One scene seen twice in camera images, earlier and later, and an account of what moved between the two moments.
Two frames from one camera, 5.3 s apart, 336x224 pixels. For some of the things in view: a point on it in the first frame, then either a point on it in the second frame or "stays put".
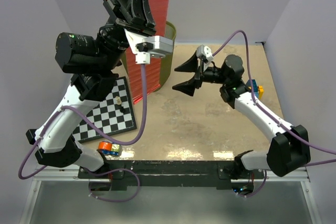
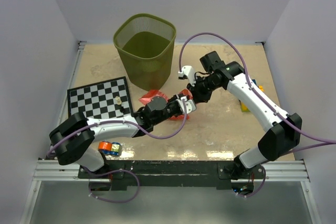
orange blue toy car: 108,148 stays put
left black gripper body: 115,14 to 171,108
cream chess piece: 118,100 stays put
